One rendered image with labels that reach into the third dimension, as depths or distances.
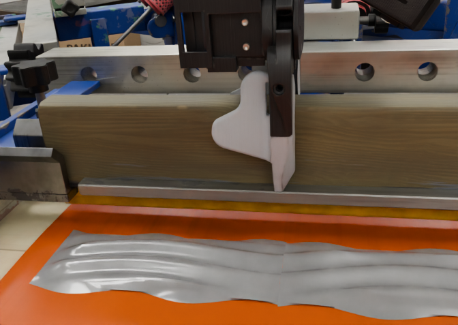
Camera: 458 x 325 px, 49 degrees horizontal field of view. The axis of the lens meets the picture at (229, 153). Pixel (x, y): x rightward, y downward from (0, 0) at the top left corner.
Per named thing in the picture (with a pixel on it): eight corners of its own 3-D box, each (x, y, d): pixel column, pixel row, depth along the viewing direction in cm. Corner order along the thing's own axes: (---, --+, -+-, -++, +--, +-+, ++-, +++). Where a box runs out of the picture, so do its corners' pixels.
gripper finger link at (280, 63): (271, 127, 38) (270, 7, 36) (295, 127, 37) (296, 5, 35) (263, 141, 33) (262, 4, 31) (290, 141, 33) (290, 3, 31)
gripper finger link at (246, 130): (219, 188, 39) (215, 69, 37) (295, 190, 38) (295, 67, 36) (210, 201, 37) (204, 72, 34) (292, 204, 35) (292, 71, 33)
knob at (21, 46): (50, 105, 66) (38, 49, 63) (11, 105, 67) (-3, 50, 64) (76, 88, 72) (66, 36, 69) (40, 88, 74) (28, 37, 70)
